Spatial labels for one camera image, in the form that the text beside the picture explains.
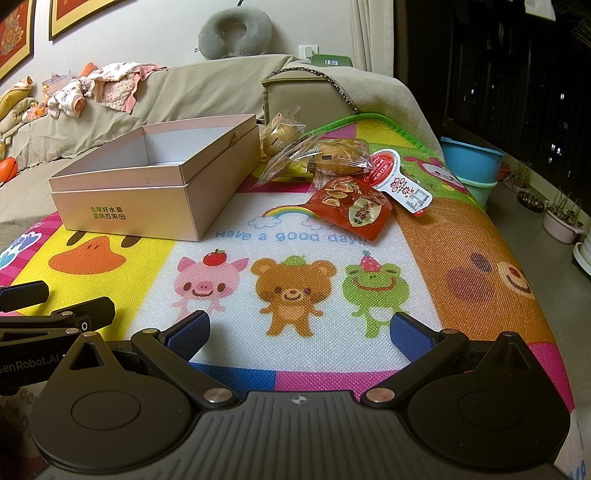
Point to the red snack packet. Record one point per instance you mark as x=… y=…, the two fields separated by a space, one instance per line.
x=346 y=207

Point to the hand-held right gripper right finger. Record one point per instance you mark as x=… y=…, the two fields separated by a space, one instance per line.
x=408 y=333

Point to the clear plastic packet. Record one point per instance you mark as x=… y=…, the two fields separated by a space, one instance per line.
x=55 y=82

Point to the yellow plush blanket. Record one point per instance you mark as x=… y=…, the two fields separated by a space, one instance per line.
x=16 y=106

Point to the orange cloth item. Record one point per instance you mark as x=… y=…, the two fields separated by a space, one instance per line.
x=87 y=69

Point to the teal plastic basin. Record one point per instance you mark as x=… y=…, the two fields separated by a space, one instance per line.
x=482 y=194

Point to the small orange toys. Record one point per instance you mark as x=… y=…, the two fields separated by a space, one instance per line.
x=38 y=110

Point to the round bread packet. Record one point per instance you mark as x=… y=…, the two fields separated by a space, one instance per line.
x=341 y=159

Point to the small bun yellow label packet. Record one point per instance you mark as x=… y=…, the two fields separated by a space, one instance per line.
x=282 y=138

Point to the colourful cartoon play mat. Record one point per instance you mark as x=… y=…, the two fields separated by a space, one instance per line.
x=138 y=277

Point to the beige sofa cover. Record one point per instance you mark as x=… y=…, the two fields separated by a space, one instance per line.
x=194 y=92

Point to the white wall socket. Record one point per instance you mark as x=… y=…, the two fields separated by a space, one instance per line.
x=307 y=51

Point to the grey neck pillow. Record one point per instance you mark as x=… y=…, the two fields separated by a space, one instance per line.
x=210 y=32

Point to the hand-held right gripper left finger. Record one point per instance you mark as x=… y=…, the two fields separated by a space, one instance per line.
x=191 y=330

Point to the red white label packet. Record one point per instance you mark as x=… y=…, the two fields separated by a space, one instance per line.
x=406 y=189

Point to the rice cracker clear packet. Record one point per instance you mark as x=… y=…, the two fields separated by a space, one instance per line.
x=286 y=162

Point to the orange ball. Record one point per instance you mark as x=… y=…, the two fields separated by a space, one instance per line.
x=8 y=170

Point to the white plant pot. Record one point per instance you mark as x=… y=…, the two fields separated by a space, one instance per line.
x=561 y=226

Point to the dark glass door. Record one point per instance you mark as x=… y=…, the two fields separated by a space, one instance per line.
x=498 y=69

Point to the cream curtain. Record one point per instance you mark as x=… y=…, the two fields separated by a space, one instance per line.
x=369 y=32

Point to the white orange patterned baby garment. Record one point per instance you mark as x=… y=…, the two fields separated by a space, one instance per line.
x=67 y=99

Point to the pink cardboard box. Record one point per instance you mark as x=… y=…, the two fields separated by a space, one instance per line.
x=138 y=203

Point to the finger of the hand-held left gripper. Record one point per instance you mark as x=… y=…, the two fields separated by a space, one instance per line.
x=27 y=297
x=92 y=311

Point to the beige fringed armrest throw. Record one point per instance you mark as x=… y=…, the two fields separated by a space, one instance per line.
x=397 y=97

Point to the small dark plant pot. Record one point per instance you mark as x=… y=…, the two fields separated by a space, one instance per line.
x=529 y=201

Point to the green digital clock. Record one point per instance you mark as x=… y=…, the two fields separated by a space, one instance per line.
x=332 y=61

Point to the red framed wall picture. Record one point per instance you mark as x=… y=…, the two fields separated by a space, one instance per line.
x=14 y=37
x=87 y=16

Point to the blue plastic basin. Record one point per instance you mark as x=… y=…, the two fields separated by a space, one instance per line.
x=471 y=159

